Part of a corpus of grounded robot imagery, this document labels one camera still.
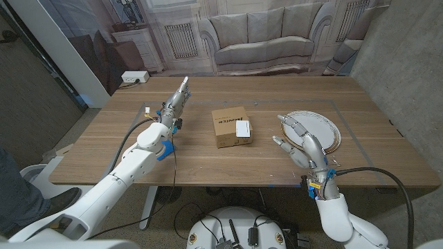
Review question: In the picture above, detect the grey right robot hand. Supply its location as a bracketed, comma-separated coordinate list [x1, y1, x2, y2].
[272, 114, 330, 172]

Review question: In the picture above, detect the dark shoe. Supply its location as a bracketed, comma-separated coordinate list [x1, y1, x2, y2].
[41, 186, 83, 217]

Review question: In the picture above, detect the person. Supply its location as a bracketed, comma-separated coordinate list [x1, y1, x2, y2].
[0, 147, 53, 236]

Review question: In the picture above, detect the brown cardboard box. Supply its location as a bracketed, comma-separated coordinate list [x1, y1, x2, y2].
[211, 106, 254, 149]

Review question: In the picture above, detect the white power strip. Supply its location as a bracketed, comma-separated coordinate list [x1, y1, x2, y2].
[120, 71, 150, 84]

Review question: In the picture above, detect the black antenna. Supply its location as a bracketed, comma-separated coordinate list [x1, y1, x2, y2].
[228, 219, 242, 248]

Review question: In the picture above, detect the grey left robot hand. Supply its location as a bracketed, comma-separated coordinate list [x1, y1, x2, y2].
[161, 76, 192, 129]

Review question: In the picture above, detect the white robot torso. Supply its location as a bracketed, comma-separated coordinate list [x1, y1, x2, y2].
[186, 206, 287, 249]

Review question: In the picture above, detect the black floor fan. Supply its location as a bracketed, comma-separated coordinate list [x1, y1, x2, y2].
[155, 185, 183, 205]

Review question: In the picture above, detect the thin black cable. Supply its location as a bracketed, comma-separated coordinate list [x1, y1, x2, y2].
[88, 133, 177, 240]

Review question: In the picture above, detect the gold-rimmed white paper plate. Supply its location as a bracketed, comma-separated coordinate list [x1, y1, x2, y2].
[280, 110, 342, 155]

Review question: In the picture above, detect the white card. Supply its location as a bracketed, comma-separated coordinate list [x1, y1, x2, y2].
[235, 120, 251, 138]

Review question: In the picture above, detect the black adapter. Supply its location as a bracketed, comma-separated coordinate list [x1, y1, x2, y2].
[248, 226, 259, 248]

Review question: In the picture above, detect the printed living room backdrop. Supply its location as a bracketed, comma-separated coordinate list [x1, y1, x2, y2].
[37, 0, 392, 96]

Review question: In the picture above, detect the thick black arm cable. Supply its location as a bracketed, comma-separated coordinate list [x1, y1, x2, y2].
[110, 117, 162, 176]
[335, 167, 415, 249]

